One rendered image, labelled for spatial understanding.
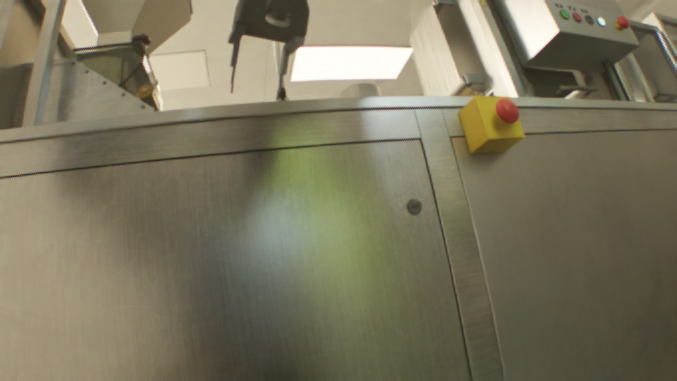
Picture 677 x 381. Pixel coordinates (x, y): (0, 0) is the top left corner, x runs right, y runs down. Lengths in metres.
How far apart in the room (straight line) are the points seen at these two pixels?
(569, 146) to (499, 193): 0.21
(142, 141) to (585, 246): 0.71
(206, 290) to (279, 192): 0.15
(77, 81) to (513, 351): 1.00
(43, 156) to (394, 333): 0.53
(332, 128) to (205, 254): 0.24
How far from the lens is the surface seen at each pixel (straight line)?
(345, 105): 0.56
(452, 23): 1.24
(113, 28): 1.11
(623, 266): 0.79
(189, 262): 0.48
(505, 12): 1.13
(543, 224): 0.65
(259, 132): 0.53
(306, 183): 0.50
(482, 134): 0.58
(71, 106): 0.94
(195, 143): 0.53
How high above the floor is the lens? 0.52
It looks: 16 degrees up
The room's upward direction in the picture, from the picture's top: 10 degrees counter-clockwise
